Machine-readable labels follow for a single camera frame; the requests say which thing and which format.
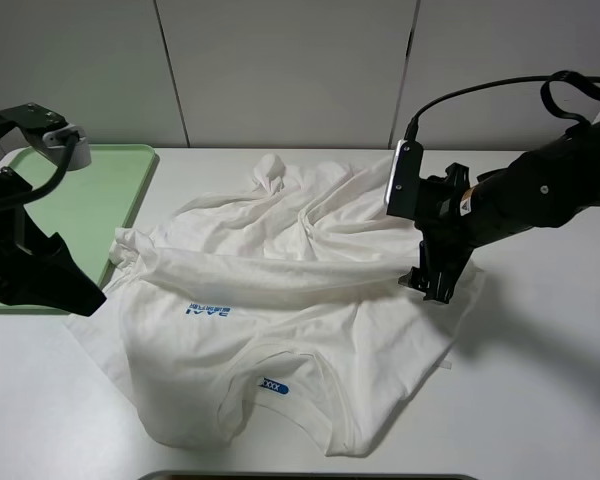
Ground white short sleeve t-shirt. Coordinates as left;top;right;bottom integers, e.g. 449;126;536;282
65;154;484;456

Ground green plastic tray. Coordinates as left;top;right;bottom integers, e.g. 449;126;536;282
0;145;157;313

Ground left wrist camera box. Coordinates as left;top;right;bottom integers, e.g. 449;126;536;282
42;123;92;171

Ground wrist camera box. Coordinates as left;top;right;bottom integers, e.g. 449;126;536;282
384;140;424;220
42;123;92;171

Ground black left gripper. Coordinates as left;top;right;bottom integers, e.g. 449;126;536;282
0;206;106;316

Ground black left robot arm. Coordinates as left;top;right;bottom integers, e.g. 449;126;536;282
0;103;105;316

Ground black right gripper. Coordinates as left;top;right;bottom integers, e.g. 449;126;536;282
398;163;472;304

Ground black right camera cable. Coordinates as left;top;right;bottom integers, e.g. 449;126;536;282
404;69;600;144

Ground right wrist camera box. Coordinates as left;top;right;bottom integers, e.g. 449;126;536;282
384;140;424;220

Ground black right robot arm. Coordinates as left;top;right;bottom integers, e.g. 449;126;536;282
385;122;600;303

